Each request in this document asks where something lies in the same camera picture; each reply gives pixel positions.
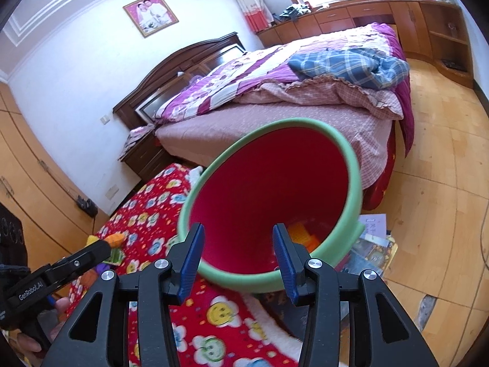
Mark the dark wooden nightstand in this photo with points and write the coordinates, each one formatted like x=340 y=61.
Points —
x=148 y=157

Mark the long wooden cabinet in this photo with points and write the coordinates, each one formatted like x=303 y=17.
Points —
x=427 y=30

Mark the purple white floral quilt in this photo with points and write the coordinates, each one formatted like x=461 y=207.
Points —
x=244 y=73

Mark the person's left hand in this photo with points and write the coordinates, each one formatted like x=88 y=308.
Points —
x=29 y=347

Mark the bed with pink sheet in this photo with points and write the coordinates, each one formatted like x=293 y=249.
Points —
x=203 y=138

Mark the blue plaid cloth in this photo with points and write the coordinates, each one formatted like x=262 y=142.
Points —
x=366 y=67

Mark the red bin with green rim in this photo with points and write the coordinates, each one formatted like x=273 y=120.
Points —
x=295 y=170

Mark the red white curtain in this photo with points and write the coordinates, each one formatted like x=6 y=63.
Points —
x=250 y=0

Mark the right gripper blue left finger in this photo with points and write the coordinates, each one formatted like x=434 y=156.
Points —
x=185 y=258

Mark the folded cloth on nightstand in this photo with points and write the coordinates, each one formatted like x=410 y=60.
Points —
x=134 y=136

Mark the red smiley flower blanket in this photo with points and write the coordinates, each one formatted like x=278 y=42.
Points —
x=213 y=326

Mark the pink frilled blanket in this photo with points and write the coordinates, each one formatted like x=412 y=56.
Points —
x=325 y=90

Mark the dark wooden headboard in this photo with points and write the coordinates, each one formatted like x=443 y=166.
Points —
x=181 y=61

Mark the framed wedding photo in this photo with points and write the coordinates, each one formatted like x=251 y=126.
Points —
x=150 y=16

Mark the dark clothes on cabinet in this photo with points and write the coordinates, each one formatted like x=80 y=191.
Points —
x=292 y=12

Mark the magazines on floor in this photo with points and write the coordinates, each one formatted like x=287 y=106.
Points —
x=374 y=249

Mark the black hanging bag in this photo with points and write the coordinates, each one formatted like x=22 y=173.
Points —
x=87 y=206

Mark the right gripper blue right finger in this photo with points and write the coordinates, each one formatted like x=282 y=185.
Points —
x=291 y=258

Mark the wooden wardrobe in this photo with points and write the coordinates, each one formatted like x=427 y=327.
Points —
x=36 y=190

